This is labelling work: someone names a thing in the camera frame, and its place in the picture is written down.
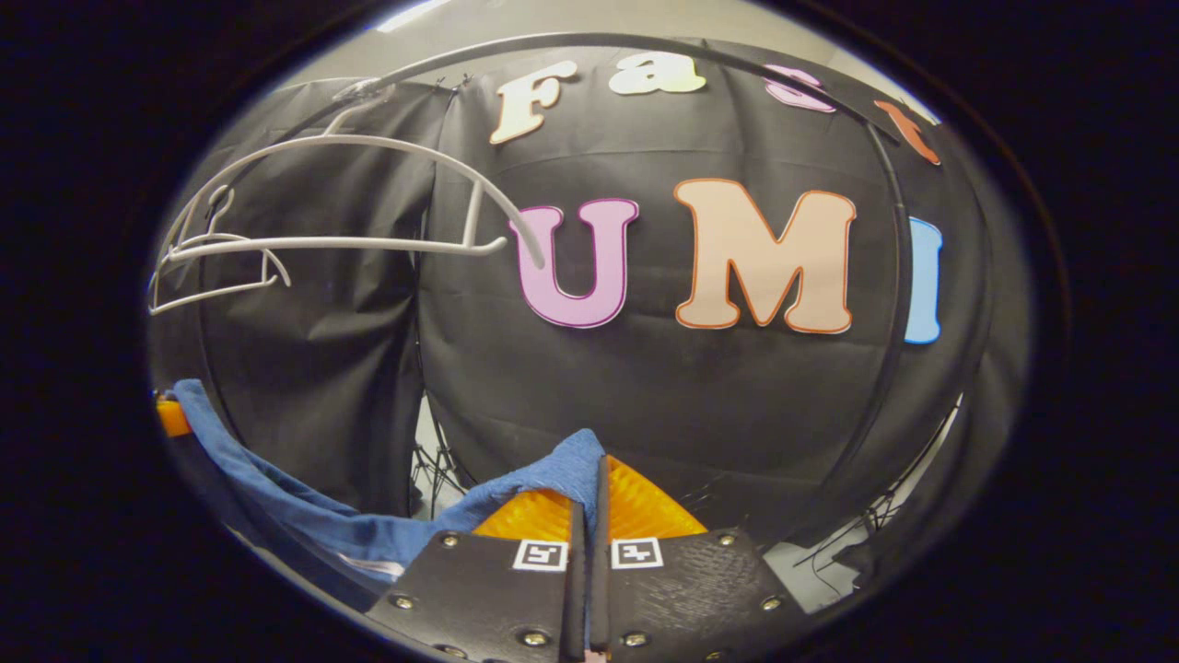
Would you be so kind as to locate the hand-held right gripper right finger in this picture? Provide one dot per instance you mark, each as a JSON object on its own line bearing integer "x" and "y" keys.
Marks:
{"x": 599, "y": 552}

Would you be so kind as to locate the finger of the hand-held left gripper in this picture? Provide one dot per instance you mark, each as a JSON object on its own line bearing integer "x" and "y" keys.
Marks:
{"x": 173, "y": 422}

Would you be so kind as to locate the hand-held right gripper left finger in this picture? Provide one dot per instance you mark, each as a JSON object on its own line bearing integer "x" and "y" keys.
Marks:
{"x": 573, "y": 589}

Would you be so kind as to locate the white clothes hanger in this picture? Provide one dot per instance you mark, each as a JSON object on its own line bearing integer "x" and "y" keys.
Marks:
{"x": 212, "y": 293}
{"x": 472, "y": 216}

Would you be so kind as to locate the black clothes rack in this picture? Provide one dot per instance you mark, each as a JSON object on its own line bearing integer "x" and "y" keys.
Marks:
{"x": 890, "y": 189}

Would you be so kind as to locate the black tripod stand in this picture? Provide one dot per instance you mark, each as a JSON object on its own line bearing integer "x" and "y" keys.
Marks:
{"x": 433, "y": 465}

